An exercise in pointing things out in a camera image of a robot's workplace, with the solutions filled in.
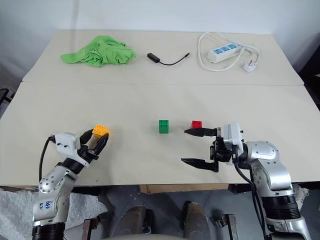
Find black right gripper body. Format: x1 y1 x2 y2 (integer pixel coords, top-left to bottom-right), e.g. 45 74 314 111
209 126 236 163

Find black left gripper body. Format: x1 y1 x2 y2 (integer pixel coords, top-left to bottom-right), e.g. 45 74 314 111
78 139 100 161

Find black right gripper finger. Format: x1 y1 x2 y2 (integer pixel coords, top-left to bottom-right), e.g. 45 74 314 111
180 157 220 174
183 127 218 138

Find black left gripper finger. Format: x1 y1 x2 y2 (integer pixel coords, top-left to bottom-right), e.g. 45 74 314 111
94 132 110 156
79 128 94 146

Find yellow toy brick cube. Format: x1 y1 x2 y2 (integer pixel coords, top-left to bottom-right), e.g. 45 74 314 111
91 124 111 139

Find brown cardboard piece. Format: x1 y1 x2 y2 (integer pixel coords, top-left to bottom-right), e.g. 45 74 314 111
139 184 229 195

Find green toy brick cube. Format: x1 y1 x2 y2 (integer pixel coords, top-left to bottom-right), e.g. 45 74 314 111
158 119 171 135

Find dark rounded robot foot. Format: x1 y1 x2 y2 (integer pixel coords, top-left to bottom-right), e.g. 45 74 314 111
182 201 211 240
116 205 154 238

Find dark metal table leg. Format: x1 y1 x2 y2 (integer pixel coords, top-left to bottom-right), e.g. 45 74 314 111
81 216 105 240
211 213 238 240

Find green crumpled cloth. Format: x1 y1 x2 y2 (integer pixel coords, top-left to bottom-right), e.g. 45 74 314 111
60 35 138 68

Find black object at edge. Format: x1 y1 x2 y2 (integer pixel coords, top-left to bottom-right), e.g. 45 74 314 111
0 87 14 111

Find white bubble wrap sheet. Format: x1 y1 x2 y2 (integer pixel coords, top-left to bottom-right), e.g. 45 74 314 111
0 186 108 240

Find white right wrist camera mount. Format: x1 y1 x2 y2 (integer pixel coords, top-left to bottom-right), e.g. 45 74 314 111
222 121 244 166

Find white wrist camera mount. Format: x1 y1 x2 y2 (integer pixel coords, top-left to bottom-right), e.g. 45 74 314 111
53 132 90 168
222 121 244 166

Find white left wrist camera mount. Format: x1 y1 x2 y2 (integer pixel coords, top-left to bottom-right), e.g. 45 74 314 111
53 132 90 168

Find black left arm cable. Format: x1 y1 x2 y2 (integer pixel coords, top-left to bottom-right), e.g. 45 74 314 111
38 136 56 183

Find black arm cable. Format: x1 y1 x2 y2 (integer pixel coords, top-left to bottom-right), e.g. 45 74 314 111
233 152 271 240
38 136 56 183

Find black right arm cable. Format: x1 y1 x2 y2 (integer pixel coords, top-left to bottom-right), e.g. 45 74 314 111
233 152 271 240

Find white power strip with cord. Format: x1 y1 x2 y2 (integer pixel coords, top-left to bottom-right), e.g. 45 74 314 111
198 31 261 74

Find black adapter with cable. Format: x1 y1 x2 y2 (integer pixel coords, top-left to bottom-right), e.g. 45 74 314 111
146 51 192 67

